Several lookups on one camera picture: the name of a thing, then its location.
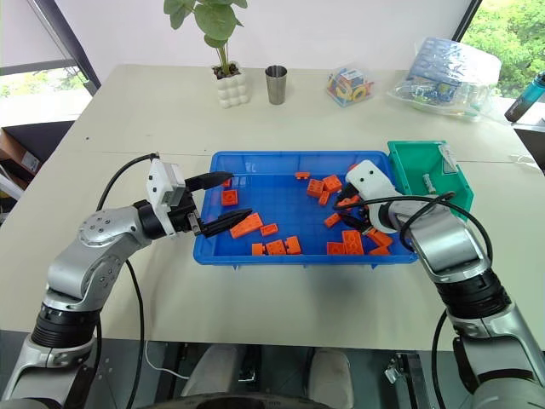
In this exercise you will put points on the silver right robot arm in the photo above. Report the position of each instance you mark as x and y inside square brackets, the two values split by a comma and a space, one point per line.
[451, 243]

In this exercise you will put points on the metal cup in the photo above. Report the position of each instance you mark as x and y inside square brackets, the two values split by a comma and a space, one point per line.
[276, 85]

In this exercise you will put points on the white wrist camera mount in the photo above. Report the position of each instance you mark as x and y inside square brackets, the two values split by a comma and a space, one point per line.
[158, 183]
[372, 183]

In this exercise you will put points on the white bubble plant pot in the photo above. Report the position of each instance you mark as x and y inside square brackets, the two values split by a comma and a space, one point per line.
[232, 89]

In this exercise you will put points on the blue plastic bin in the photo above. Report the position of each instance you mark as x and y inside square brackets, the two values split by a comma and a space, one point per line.
[289, 217]

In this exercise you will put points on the green leafy plant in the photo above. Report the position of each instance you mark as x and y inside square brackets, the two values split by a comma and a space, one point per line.
[215, 19]

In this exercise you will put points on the silver battery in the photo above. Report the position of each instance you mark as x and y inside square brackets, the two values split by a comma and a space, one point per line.
[428, 184]

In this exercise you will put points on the cardboard boxes on shelf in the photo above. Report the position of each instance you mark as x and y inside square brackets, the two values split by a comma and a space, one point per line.
[25, 157]

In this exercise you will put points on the clear plastic bag with packages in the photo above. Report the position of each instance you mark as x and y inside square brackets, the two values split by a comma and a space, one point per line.
[447, 76]

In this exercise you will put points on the green plastic bin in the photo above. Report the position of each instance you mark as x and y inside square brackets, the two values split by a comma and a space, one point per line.
[417, 170]

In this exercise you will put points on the grey rounded shape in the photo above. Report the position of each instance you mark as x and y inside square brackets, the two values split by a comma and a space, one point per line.
[331, 375]
[210, 370]

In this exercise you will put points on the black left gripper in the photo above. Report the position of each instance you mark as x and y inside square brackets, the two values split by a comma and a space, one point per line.
[182, 215]

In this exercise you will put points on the metal table clamp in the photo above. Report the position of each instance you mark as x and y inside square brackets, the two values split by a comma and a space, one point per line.
[395, 370]

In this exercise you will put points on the large orange brick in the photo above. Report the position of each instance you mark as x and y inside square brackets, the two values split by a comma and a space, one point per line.
[353, 243]

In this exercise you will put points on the orange wedge brick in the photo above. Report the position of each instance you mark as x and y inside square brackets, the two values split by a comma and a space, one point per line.
[247, 226]

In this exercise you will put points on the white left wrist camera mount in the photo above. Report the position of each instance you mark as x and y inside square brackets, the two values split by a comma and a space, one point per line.
[158, 183]

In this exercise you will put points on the clear label on green bin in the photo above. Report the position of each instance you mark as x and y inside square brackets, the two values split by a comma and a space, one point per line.
[449, 159]

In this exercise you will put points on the teal water bottle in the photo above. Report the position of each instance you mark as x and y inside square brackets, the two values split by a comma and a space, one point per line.
[526, 96]

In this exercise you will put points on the small flat orange brick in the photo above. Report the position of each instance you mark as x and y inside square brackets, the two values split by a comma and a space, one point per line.
[302, 175]

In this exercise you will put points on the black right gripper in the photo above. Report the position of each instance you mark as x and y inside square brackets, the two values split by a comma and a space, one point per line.
[363, 215]

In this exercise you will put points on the clear box of colourful toys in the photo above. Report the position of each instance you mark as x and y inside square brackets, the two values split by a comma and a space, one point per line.
[350, 85]

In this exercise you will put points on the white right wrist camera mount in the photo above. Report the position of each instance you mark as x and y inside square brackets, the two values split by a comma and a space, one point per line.
[372, 183]

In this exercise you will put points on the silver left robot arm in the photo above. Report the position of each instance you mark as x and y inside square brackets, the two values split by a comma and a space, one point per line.
[102, 251]

